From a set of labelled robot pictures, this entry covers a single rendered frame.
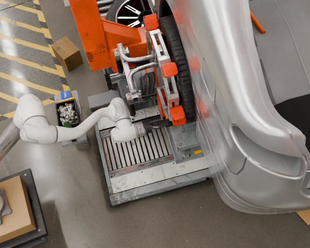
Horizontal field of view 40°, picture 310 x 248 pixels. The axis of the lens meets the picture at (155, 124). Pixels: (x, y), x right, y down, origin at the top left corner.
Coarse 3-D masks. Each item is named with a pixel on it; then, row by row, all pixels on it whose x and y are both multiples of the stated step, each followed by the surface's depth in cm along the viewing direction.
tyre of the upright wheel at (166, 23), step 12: (168, 24) 238; (168, 36) 234; (180, 36) 232; (180, 48) 229; (180, 60) 229; (180, 72) 229; (168, 84) 286; (180, 84) 235; (192, 96) 234; (192, 108) 240; (192, 120) 253
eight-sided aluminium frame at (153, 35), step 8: (152, 32) 242; (160, 32) 242; (152, 40) 240; (160, 40) 239; (160, 56) 233; (168, 56) 233; (160, 64) 232; (160, 88) 285; (168, 88) 235; (176, 88) 236; (160, 96) 280; (168, 96) 236; (176, 96) 237; (168, 104) 242; (176, 104) 243; (168, 112) 253
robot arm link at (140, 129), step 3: (135, 123) 265; (138, 123) 264; (141, 123) 263; (135, 126) 262; (138, 126) 262; (141, 126) 262; (144, 126) 263; (135, 129) 263; (138, 129) 262; (141, 129) 262; (144, 129) 262; (138, 132) 262; (141, 132) 262; (144, 132) 263; (138, 135) 263; (141, 135) 264
